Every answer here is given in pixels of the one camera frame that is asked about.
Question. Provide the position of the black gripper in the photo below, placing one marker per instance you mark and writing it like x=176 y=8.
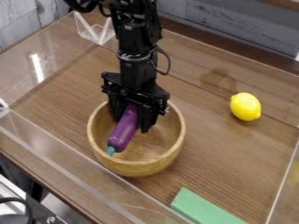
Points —
x=133 y=86

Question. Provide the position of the purple toy eggplant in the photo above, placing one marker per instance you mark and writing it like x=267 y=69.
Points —
x=124 y=131

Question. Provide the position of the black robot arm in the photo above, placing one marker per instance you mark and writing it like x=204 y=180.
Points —
x=136 y=25

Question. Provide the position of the brown wooden bowl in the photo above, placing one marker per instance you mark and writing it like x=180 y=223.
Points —
x=149 y=152

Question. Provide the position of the yellow toy lemon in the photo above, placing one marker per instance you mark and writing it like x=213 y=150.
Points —
x=245 y=107

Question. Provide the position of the green block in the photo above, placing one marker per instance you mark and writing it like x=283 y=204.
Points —
x=199 y=210

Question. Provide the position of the clear acrylic corner bracket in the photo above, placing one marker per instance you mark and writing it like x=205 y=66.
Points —
x=96 y=33

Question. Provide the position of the clear acrylic enclosure wall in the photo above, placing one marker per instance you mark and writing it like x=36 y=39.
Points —
x=232 y=160

